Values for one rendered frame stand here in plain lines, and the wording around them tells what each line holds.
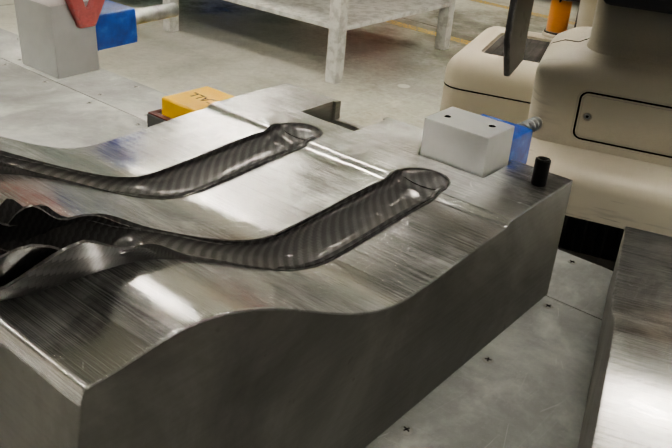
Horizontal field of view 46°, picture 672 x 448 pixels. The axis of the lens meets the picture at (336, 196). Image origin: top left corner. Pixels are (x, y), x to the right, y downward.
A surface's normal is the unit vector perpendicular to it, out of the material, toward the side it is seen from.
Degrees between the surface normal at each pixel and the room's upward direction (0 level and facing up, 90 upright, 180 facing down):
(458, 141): 90
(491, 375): 0
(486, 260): 90
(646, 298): 0
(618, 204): 98
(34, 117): 0
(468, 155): 90
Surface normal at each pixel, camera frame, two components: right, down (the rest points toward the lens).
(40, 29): -0.65, 0.32
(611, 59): -0.18, -0.48
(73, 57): 0.76, 0.33
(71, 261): 0.55, 0.77
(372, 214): 0.07, -0.87
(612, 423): -0.03, -0.77
